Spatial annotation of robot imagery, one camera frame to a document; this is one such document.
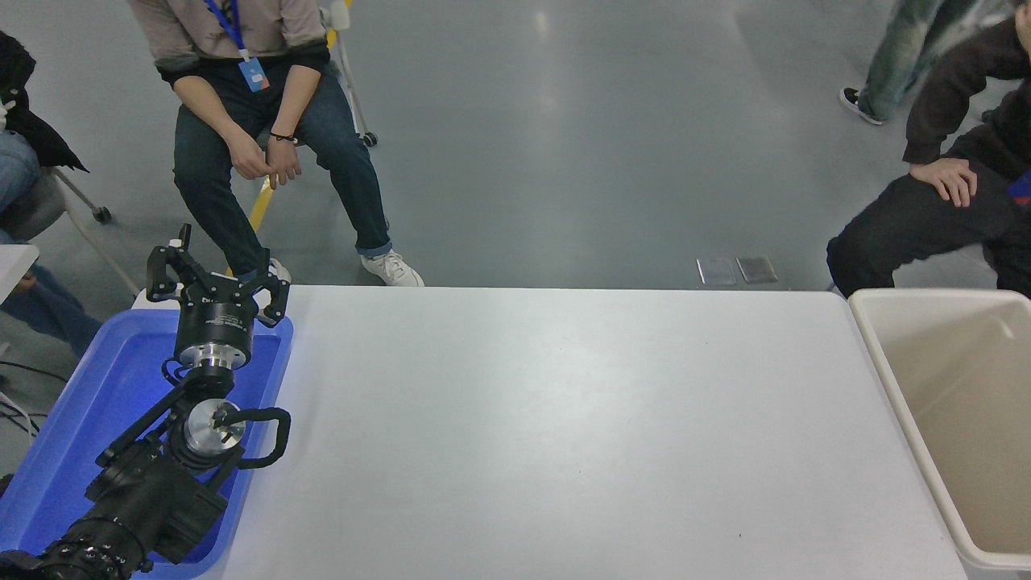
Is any black floor cable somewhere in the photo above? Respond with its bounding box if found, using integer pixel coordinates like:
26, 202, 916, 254
0, 360, 69, 386

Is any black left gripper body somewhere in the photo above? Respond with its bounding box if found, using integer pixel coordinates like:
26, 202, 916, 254
175, 275, 263, 350

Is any white floor cable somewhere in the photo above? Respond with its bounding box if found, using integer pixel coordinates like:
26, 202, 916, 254
0, 393, 41, 440

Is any person's right hand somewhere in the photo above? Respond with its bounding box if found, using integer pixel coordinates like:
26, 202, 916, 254
228, 133, 276, 180

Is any person's hand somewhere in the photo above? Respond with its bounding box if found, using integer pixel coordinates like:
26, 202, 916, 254
910, 157, 979, 209

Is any large pale plastic bin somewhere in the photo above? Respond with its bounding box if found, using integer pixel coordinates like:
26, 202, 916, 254
847, 288, 1031, 573

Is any white side table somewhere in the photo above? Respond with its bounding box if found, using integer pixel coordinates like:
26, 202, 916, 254
0, 244, 39, 304

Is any blue lanyard badge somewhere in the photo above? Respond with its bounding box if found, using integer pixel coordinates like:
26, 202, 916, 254
205, 0, 271, 93

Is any blue plastic tray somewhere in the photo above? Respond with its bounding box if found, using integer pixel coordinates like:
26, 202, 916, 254
0, 309, 295, 580

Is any person's left hand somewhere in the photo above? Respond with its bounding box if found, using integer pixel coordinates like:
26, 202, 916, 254
266, 141, 303, 191

